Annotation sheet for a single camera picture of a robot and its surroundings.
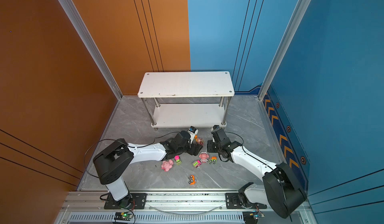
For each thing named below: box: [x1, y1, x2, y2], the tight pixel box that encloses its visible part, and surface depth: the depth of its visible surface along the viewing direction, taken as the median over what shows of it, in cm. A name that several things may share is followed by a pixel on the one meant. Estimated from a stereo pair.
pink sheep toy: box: [160, 159, 174, 172], surface depth 84 cm
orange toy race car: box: [188, 174, 197, 185], surface depth 80 cm
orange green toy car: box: [208, 156, 217, 164], surface depth 86 cm
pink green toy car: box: [192, 160, 202, 168], surface depth 84 cm
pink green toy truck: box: [174, 155, 182, 166], surface depth 86 cm
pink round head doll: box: [199, 151, 209, 163], surface depth 88 cm
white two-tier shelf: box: [137, 71, 235, 130], surface depth 87 cm
